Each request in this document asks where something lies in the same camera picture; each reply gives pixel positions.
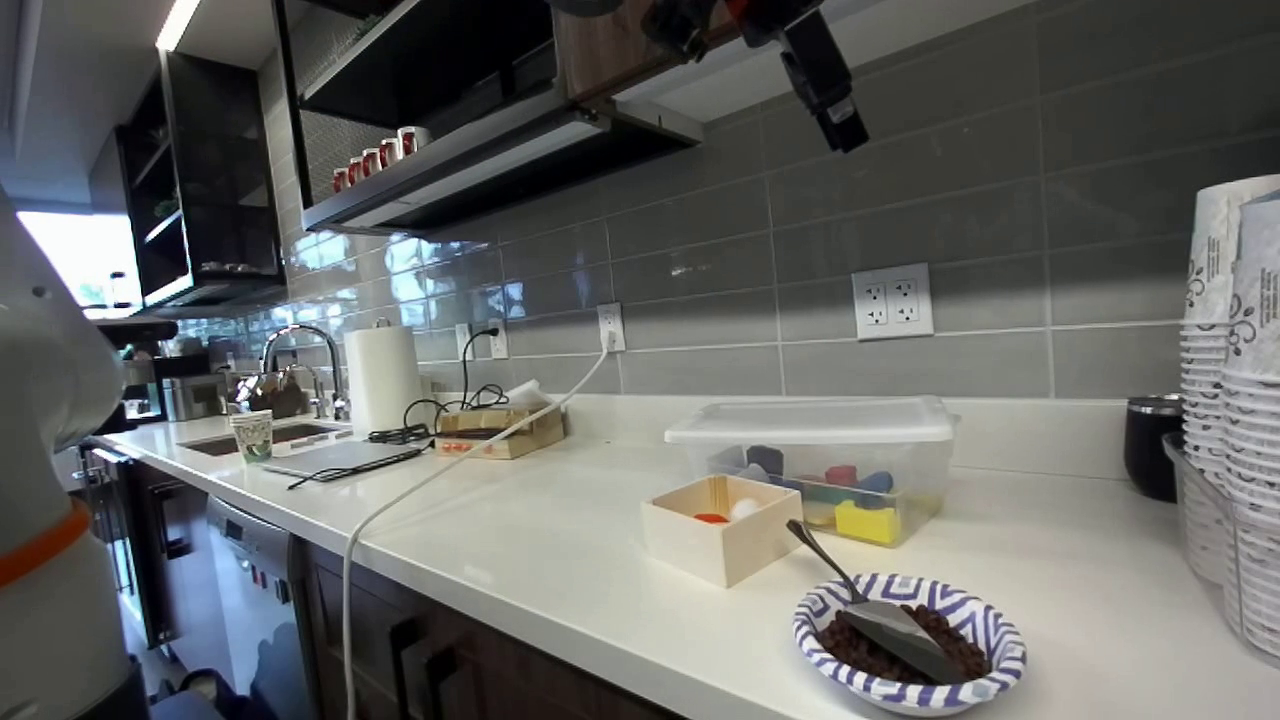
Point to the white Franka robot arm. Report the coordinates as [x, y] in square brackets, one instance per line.
[41, 403]

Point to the small white ball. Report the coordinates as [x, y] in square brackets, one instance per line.
[747, 508]

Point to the stainless dishwasher front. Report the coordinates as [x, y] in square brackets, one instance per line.
[261, 603]

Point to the white wall outlet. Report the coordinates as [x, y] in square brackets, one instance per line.
[889, 303]

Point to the dark open wall cabinet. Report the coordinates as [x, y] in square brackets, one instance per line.
[223, 172]

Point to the single paper cup green print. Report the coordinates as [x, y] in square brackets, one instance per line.
[252, 437]

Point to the small orange object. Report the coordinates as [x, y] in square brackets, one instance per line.
[710, 516]

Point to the wooden tray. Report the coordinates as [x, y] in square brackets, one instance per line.
[523, 444]

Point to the white mug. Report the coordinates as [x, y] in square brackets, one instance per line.
[411, 141]

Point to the blue patterned paper plate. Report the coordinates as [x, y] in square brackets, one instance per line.
[853, 685]

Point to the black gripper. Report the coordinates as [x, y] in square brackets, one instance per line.
[817, 60]

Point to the tall stack of paper cups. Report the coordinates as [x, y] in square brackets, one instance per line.
[1206, 345]

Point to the small red cup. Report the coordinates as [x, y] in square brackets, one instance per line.
[385, 152]
[341, 179]
[363, 167]

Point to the light wooden open box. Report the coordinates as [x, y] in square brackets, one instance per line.
[704, 554]

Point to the crumpled white paper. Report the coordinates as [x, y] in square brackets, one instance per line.
[525, 396]

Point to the dark wall shelf cabinet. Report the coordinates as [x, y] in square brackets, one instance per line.
[402, 53]

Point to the ceiling light strip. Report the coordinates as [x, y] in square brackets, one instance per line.
[177, 26]

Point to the black gooseneck tap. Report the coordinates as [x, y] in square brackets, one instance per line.
[466, 366]

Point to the chrome sink faucet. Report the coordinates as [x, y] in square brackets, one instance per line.
[337, 384]

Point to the yellow sponge block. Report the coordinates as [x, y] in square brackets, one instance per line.
[869, 521]

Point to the kitchen sink basin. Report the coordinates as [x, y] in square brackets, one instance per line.
[286, 435]

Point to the white paper towel roll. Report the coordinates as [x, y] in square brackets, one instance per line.
[383, 383]

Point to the black tumbler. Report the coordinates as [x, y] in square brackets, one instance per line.
[1151, 444]

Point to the white outlet with black plug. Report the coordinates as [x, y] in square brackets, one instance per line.
[483, 340]

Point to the brown cardboard box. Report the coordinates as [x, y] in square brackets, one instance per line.
[466, 421]

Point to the clear plastic container with lid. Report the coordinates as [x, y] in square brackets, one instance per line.
[813, 427]

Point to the dark wood base cabinet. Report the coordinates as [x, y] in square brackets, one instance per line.
[483, 667]

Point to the brown coffee grounds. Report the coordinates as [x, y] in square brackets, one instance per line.
[853, 654]

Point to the metal spoon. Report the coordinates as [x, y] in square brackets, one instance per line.
[902, 634]

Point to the short stack of paper cups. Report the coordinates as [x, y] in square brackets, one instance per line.
[1260, 467]

